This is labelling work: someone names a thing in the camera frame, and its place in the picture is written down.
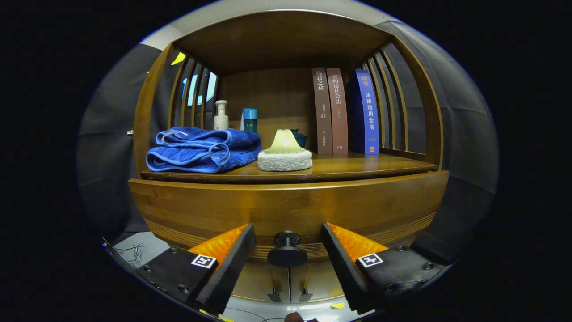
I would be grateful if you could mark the wooden cabinet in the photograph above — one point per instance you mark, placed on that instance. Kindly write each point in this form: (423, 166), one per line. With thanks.
(277, 40)

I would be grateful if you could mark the blue folded towel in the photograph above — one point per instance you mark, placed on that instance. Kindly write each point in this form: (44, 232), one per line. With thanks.
(196, 152)

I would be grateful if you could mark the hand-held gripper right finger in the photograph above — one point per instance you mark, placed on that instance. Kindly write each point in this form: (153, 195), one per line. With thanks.
(346, 273)

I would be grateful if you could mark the reddish brown book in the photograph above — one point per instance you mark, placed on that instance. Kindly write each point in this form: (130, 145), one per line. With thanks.
(338, 112)

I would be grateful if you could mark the dark brown book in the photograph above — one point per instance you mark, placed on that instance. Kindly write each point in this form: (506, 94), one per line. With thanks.
(321, 112)

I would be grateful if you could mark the blue book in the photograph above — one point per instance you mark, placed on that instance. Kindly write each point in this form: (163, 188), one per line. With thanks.
(368, 112)

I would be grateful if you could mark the black round drawer knob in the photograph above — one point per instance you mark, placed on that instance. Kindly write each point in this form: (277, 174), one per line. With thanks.
(287, 257)

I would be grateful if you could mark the white pump bottle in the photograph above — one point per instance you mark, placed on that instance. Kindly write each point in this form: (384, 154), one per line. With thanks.
(221, 118)

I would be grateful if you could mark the teal tube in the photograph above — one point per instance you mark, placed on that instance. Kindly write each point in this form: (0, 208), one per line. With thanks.
(250, 120)

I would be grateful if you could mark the wooden drawer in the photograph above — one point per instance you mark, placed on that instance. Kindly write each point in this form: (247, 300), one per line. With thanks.
(290, 205)

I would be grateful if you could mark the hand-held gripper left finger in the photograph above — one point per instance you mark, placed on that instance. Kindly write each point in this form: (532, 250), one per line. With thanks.
(232, 273)

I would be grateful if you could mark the dark blue lidded teacup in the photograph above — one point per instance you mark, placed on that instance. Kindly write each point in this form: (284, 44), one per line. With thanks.
(301, 139)

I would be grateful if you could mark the wooden countertop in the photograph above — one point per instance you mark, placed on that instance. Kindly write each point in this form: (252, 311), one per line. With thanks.
(357, 165)

